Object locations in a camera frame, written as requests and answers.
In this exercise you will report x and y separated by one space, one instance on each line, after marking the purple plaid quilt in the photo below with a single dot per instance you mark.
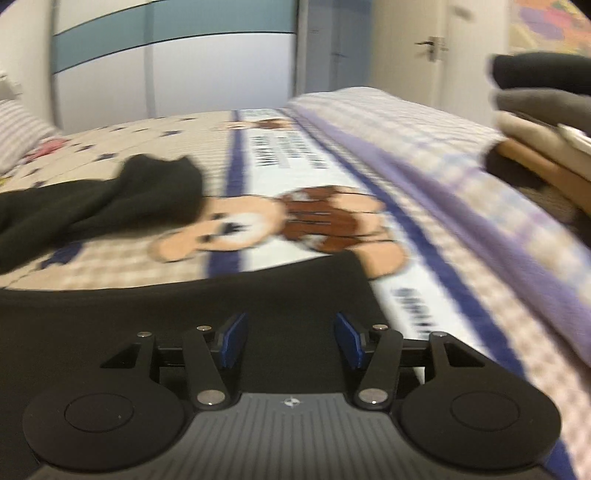
438 152

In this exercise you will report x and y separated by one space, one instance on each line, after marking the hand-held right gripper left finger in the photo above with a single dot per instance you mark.
234 340

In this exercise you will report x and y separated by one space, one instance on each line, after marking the dark cloth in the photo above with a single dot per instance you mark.
508 168

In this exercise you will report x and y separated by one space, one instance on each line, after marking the stack of folded clothes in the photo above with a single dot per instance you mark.
549 170

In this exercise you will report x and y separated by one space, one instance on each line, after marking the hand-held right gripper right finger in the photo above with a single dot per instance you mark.
349 340

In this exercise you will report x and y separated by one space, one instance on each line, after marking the printed bear blanket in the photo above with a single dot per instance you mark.
300 161

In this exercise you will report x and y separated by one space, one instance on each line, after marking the colourful wall poster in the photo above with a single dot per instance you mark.
549 23

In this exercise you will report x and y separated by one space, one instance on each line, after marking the pale blue door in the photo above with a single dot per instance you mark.
339 46

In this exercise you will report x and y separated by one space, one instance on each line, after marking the purple plaid pillow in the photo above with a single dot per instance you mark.
21 134

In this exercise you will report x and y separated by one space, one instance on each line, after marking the dark grey folded garment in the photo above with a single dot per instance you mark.
540 107

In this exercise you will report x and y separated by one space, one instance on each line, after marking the pink cloth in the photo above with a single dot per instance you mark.
46 150

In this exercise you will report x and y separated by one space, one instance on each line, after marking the white door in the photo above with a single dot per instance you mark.
406 74

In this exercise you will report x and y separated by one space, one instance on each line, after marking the beige folded garment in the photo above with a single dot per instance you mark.
535 134

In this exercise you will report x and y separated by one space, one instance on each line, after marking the white teal striped wardrobe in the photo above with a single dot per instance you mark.
184 64

